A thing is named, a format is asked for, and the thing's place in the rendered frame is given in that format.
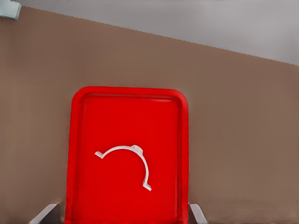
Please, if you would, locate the red rectangular plastic tray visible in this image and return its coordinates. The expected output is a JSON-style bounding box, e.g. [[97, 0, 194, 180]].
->
[[64, 85, 189, 224]]

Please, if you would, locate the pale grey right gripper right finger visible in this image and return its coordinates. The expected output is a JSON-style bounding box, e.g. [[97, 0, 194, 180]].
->
[[188, 203, 208, 224]]

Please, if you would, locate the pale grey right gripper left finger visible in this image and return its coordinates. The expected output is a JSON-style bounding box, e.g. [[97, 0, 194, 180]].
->
[[28, 203, 59, 224]]

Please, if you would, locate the white drainage pipe clamp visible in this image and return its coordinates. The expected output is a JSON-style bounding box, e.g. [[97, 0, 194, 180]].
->
[[94, 144, 152, 192]]

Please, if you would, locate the silver frame post foot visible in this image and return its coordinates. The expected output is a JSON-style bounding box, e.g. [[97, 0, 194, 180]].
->
[[0, 0, 22, 21]]

